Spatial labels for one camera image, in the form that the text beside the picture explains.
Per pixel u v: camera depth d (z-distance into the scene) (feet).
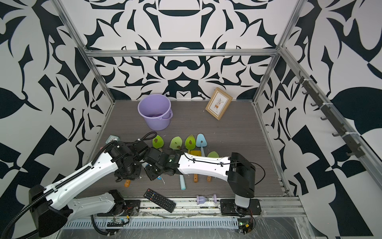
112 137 3.17
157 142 3.18
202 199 2.46
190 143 3.17
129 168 1.92
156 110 3.43
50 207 1.27
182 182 2.65
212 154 3.02
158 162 1.83
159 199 2.49
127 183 2.18
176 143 3.17
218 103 3.54
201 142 3.20
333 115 1.81
